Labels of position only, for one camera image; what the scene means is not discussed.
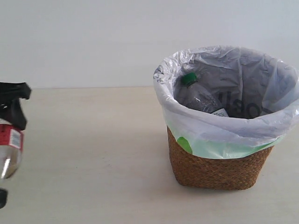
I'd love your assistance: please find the white plastic bin liner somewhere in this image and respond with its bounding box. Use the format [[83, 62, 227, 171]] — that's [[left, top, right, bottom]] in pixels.
[[153, 45, 299, 159]]

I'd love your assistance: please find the woven brown waste basket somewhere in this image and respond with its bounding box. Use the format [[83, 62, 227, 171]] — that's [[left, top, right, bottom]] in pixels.
[[167, 129, 273, 190]]

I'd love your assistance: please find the red label clear bottle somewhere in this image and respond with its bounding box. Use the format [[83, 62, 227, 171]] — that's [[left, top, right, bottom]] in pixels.
[[0, 119, 24, 185]]

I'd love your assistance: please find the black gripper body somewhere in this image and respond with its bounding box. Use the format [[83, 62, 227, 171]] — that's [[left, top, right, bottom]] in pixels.
[[0, 82, 19, 120]]

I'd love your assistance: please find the green label water bottle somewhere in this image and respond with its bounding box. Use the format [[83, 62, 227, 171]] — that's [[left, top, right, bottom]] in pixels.
[[176, 72, 228, 117]]

